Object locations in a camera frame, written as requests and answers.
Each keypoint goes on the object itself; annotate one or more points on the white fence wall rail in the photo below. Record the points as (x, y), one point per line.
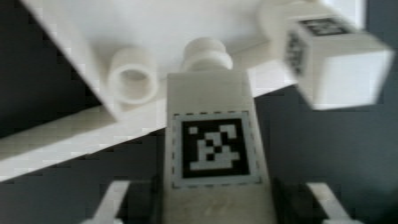
(76, 136)

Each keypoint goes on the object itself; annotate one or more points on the white table leg with tag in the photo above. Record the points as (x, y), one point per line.
(216, 188)

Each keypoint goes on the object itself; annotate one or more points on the white square table top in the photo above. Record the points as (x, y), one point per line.
(122, 36)

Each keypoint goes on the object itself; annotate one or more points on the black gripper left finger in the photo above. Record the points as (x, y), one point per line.
(127, 204)

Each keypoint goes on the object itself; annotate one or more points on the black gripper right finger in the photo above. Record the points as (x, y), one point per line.
(307, 204)

